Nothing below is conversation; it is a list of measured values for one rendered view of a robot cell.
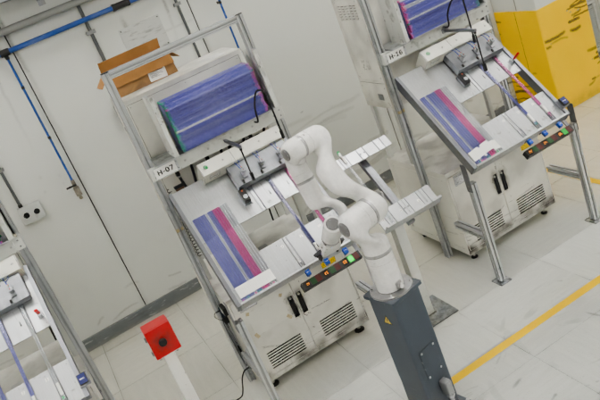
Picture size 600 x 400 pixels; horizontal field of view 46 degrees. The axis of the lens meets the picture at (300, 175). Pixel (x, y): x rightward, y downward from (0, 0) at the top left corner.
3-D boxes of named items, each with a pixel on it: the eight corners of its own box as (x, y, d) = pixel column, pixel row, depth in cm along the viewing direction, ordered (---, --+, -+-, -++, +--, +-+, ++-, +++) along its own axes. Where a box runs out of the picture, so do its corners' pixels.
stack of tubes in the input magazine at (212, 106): (270, 110, 367) (250, 62, 358) (183, 153, 352) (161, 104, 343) (261, 107, 379) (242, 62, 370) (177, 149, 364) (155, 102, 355)
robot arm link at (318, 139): (359, 237, 289) (385, 218, 297) (370, 228, 279) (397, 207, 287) (285, 145, 297) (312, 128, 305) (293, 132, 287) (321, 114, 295)
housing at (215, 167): (284, 149, 383) (285, 135, 371) (205, 190, 369) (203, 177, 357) (277, 138, 387) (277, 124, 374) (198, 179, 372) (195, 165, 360)
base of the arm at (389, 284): (421, 279, 297) (408, 243, 291) (392, 305, 287) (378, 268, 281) (390, 271, 312) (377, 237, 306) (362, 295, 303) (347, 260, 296)
